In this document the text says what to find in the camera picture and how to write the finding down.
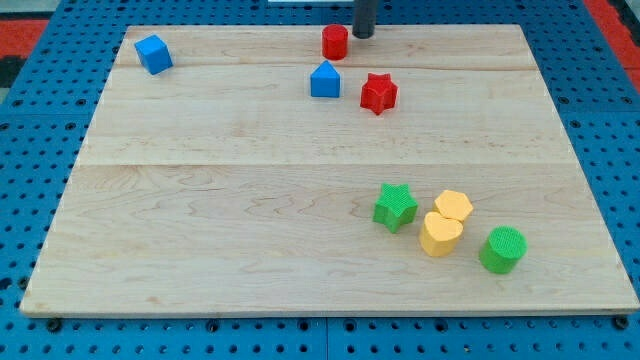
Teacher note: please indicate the green star block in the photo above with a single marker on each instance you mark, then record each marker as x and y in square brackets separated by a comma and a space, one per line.
[395, 206]

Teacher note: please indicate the red star block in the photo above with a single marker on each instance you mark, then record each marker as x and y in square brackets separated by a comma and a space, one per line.
[378, 93]

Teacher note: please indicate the yellow hexagon block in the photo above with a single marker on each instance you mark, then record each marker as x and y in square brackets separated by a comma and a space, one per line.
[453, 205]

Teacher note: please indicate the light wooden board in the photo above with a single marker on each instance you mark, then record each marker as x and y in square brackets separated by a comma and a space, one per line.
[221, 188]

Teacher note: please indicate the blue pentagon house block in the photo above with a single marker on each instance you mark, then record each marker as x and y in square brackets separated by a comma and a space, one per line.
[325, 81]

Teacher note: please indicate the yellow heart block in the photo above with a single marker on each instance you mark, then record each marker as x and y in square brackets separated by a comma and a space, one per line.
[439, 235]

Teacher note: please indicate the red cylinder block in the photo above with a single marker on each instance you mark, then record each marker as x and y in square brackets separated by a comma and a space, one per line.
[334, 41]

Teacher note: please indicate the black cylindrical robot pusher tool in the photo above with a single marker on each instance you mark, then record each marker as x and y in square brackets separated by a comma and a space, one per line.
[364, 18]

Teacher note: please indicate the green cylinder block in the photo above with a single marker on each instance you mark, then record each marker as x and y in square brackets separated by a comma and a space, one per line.
[503, 249]

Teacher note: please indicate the blue cube block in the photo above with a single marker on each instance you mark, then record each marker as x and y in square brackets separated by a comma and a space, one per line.
[153, 54]

